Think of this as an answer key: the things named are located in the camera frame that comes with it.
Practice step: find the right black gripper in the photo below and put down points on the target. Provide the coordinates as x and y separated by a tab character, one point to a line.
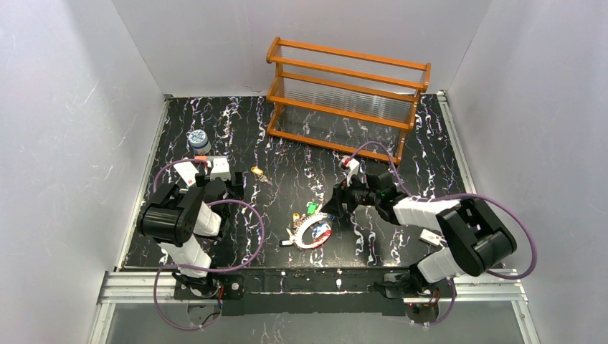
342	198

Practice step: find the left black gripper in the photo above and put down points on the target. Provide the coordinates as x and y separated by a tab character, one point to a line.
231	185

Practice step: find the green tag key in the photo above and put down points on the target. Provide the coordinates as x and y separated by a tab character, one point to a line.
311	207

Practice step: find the blue tag key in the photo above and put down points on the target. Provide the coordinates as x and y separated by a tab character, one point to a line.
320	231

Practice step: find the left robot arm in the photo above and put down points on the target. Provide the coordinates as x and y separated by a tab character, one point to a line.
174	219

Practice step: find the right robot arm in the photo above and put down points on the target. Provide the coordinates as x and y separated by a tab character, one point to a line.
476	238

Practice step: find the white card box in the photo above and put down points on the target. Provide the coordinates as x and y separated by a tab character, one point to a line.
187	171

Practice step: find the blue white round jar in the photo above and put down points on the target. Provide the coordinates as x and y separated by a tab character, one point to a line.
199	142

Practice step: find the black tag key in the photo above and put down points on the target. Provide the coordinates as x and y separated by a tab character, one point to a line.
285	243

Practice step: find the small white box right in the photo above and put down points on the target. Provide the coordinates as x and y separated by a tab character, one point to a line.
431	238

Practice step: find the orange wooden shelf rack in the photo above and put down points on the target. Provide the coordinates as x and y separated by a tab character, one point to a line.
363	87

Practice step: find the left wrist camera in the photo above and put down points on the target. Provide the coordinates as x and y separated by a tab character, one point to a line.
219	168

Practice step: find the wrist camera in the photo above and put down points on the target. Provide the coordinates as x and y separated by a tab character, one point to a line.
219	168
350	167

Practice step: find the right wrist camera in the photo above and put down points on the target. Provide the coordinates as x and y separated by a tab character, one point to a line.
350	167

